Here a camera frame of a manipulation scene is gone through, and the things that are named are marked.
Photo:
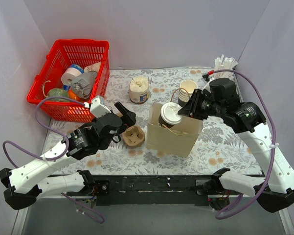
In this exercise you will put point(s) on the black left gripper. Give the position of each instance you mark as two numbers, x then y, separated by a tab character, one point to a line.
118	121

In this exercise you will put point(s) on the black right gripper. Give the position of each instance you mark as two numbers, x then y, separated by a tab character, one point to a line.
196	105

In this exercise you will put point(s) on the brown pulp cup carrier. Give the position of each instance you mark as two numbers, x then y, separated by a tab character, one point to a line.
133	137

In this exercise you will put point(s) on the white cup lid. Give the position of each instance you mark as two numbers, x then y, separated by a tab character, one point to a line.
169	113

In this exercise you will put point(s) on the black paper coffee cup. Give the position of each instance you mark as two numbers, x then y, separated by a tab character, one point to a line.
163	123

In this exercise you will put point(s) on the kraft paper bag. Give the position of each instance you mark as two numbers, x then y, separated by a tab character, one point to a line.
178	140

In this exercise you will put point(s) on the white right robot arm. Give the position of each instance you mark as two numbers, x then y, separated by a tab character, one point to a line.
274	192

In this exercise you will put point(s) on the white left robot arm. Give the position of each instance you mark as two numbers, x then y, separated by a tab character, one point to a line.
26	184

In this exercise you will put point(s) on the napkin pack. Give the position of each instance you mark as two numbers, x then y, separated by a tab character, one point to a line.
139	90

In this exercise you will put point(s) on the stack of paper cups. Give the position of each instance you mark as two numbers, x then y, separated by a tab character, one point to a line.
185	92

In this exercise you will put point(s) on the floral patterned table mat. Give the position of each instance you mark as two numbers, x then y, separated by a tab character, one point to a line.
216	147

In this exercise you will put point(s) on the grey crumpled cloth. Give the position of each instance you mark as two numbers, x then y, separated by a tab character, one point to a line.
83	84

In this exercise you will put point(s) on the beige floral pouch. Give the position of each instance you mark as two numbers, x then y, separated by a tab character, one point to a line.
93	67

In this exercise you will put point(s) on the orange fruit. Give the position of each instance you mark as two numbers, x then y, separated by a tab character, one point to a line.
73	96

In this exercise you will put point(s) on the red plastic basket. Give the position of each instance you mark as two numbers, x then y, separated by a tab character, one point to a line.
68	59

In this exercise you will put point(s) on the white tape roll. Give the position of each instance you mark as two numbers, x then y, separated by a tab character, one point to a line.
69	75

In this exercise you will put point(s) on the green twine ball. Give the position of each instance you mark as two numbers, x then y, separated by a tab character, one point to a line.
58	95

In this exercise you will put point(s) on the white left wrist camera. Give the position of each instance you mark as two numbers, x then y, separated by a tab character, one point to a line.
97	107

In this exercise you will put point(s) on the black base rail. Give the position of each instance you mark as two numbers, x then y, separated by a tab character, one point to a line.
109	190

